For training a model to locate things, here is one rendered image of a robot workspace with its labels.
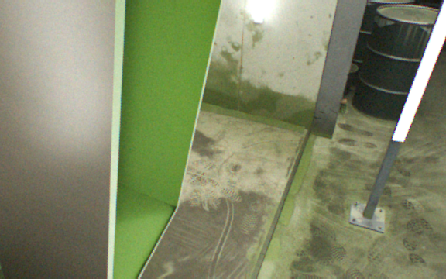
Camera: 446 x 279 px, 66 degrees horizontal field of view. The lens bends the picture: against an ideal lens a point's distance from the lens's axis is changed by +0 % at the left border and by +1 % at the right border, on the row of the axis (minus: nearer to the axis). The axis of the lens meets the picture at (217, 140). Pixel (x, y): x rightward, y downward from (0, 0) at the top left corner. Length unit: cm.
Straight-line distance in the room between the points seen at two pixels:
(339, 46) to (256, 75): 67
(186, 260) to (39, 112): 141
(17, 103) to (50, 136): 8
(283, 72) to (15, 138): 231
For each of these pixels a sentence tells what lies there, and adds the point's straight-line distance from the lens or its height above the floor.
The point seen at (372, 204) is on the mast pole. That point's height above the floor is 13.
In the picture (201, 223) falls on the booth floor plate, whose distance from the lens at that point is 210.
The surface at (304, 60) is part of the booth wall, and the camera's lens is 275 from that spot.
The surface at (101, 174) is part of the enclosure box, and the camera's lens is 69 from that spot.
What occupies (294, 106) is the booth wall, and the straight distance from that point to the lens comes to 292.
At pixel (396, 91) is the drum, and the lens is 331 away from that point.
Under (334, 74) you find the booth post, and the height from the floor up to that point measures 57.
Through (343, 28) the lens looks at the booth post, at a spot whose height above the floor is 90.
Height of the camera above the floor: 161
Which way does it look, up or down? 35 degrees down
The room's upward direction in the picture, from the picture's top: 1 degrees clockwise
